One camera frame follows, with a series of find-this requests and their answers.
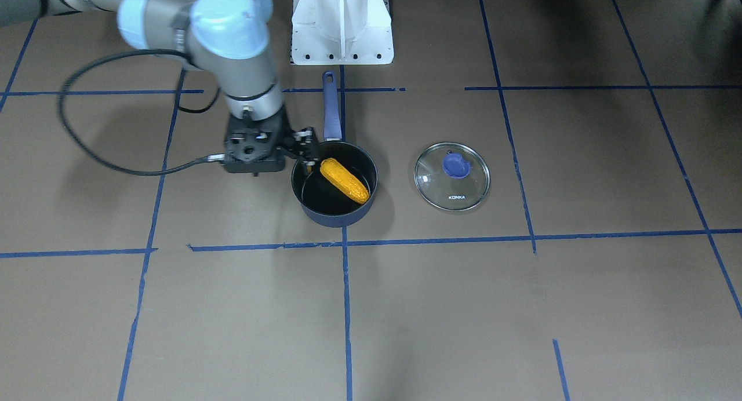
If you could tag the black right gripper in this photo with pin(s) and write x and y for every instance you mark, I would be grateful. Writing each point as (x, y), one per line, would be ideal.
(302, 144)

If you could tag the glass pot lid blue knob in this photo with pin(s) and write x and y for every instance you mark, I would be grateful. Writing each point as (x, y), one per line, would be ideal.
(452, 177)

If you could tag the yellow corn cob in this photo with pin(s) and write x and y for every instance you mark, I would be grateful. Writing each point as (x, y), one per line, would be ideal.
(344, 181)

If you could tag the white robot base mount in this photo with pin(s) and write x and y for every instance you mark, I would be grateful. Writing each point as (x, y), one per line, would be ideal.
(342, 32)

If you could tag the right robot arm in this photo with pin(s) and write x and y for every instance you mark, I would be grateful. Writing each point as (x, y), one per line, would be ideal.
(227, 38)

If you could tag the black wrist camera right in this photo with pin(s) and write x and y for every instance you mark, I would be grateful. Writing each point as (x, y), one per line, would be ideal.
(245, 153)

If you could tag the dark blue saucepan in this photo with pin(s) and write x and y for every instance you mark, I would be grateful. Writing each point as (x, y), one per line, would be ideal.
(321, 201)

